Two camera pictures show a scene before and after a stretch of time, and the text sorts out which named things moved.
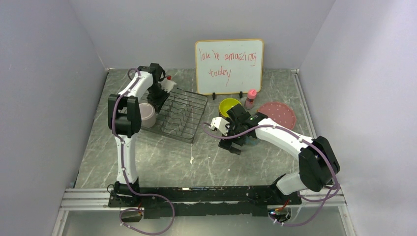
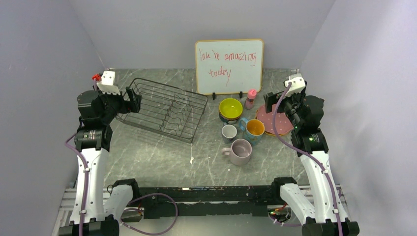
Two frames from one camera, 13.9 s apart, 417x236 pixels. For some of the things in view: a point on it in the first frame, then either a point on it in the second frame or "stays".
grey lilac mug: (148, 115) -> (240, 152)
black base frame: (206, 200) stays
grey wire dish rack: (180, 115) stays
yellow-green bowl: (225, 104) stays
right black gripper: (225, 142) -> (270, 99)
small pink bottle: (251, 95) stays
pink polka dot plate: (279, 113) stays
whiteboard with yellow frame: (231, 66) stays
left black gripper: (158, 103) -> (126, 105)
